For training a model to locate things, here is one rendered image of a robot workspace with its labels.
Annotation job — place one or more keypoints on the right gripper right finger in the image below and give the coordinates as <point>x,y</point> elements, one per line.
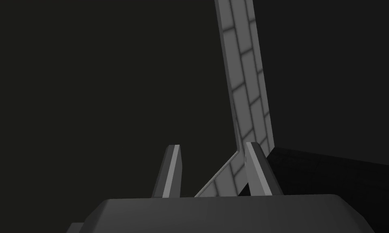
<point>260,173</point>

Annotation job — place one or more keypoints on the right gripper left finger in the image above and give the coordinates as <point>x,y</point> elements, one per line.
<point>171,173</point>

